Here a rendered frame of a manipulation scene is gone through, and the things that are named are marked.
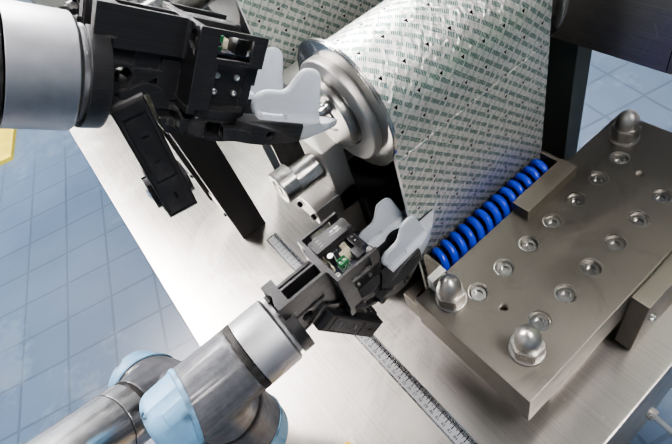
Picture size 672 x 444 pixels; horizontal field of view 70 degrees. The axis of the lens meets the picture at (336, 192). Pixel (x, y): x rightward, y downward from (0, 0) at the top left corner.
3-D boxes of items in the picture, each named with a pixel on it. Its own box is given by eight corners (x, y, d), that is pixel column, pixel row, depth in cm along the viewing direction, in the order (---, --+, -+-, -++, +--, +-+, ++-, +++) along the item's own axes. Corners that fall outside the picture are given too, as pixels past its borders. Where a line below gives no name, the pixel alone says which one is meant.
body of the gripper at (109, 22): (279, 42, 35) (101, 7, 27) (252, 149, 38) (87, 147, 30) (231, 15, 40) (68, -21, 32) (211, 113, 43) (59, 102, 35)
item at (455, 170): (417, 259, 61) (393, 160, 48) (537, 153, 67) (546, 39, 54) (420, 262, 61) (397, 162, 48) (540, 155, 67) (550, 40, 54)
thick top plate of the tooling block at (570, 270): (421, 322, 61) (414, 299, 57) (613, 142, 71) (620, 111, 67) (528, 421, 51) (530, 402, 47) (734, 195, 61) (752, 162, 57)
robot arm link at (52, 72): (3, 149, 27) (-15, 97, 33) (91, 150, 30) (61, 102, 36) (7, 15, 24) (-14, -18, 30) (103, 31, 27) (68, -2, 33)
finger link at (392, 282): (429, 256, 52) (367, 309, 50) (430, 264, 53) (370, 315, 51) (400, 232, 55) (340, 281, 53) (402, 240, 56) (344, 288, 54)
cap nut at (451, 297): (428, 299, 56) (424, 279, 53) (450, 279, 57) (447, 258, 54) (452, 319, 54) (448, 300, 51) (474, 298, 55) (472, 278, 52)
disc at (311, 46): (320, 130, 58) (279, 21, 48) (323, 127, 59) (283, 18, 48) (404, 189, 49) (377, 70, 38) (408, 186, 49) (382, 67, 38)
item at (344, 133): (305, 113, 52) (301, 70, 45) (319, 103, 53) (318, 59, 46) (351, 160, 50) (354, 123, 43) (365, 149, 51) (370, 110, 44)
